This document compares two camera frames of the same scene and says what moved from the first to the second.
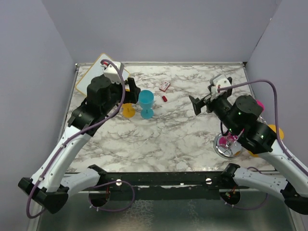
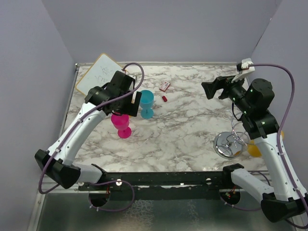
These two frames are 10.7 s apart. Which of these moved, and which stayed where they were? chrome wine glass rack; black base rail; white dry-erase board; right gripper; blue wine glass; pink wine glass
Moved: pink wine glass; right gripper
Stayed: black base rail; chrome wine glass rack; white dry-erase board; blue wine glass
